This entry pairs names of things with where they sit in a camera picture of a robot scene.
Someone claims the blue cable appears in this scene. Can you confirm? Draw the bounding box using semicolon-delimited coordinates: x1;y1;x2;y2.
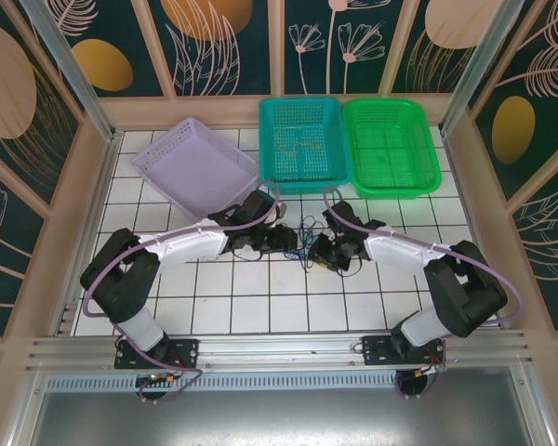
295;227;327;261
282;244;315;260
297;213;320;239

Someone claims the yellow cable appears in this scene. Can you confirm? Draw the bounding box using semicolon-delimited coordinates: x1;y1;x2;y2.
274;125;325;159

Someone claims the teal plastic basket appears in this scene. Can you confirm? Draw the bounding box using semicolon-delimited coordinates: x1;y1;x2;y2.
258;97;353;196

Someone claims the purple plastic basket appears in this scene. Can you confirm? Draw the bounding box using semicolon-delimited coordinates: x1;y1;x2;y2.
130;116;260;223

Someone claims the green plastic basket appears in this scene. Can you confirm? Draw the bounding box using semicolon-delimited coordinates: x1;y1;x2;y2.
341;98;443;201

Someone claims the grey metal sheet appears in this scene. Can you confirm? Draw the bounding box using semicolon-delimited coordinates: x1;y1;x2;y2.
8;365;558;446

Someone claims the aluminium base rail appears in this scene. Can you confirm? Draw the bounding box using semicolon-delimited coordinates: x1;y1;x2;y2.
25;330;534;373

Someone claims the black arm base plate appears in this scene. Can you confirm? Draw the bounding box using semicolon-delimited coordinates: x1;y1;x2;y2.
361;334;446;368
114;338;200;371

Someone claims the perforated metal cable tray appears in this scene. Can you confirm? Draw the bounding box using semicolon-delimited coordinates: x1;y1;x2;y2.
44;374;529;392

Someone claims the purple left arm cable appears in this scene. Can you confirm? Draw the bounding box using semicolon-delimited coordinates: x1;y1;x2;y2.
82;179;281;404

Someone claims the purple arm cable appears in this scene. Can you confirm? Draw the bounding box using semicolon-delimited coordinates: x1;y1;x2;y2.
82;179;281;404
323;186;525;400

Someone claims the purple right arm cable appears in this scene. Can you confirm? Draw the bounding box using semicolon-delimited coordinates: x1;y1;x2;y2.
323;186;525;400

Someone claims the aluminium frame post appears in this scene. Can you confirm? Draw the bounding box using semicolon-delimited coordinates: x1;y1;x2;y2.
18;0;125;145
438;0;543;138

